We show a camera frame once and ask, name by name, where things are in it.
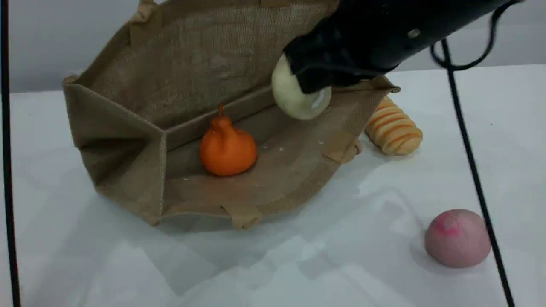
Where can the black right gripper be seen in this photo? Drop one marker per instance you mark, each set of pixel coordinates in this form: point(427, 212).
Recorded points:
point(358, 38)

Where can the pale cream round fruit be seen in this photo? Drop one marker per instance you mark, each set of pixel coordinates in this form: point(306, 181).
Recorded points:
point(294, 102)

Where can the orange fruit with stem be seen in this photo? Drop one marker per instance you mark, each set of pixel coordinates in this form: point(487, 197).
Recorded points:
point(228, 149)

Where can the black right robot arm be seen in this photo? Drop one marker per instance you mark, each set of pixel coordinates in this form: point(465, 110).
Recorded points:
point(465, 17)

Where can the orange striped bread roll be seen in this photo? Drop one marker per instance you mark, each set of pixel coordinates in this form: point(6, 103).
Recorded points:
point(394, 130)

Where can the pink round ball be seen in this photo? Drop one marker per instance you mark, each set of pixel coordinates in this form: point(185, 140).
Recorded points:
point(458, 238)

